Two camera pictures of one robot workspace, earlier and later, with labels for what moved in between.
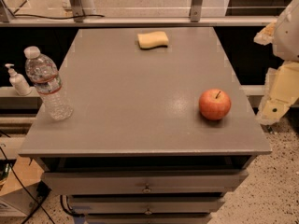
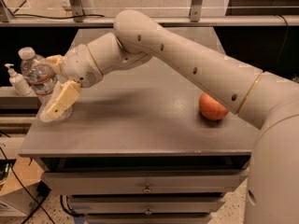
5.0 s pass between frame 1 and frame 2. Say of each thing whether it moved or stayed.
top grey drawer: stayed
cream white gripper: moved
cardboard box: stayed
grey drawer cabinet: stayed
